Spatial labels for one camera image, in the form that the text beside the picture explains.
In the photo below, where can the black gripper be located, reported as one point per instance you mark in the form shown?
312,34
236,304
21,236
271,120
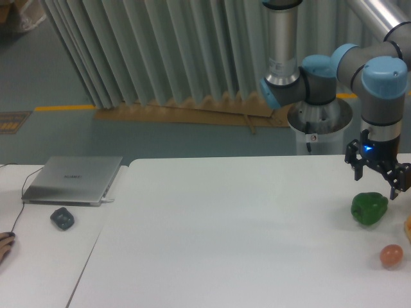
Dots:
395,173

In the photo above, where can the orange bread piece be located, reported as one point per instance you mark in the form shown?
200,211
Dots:
407,228

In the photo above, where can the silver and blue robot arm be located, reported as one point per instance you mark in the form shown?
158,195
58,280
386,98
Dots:
377,75

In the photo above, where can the person's hand on mouse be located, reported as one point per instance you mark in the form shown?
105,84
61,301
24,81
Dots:
5,245

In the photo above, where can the green bell pepper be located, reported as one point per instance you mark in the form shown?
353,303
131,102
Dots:
368,208

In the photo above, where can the brown egg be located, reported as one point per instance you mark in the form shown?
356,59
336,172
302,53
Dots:
391,255

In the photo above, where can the pale green pleated curtain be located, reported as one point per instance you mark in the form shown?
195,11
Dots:
171,51

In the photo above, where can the silver closed laptop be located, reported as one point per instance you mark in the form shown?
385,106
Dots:
73,181

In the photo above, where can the dark grey controller device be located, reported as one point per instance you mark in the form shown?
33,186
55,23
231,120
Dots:
62,218

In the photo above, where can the cardboard boxes in corner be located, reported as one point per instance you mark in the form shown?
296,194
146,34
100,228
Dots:
21,16

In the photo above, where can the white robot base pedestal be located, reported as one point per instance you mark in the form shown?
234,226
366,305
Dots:
319,129

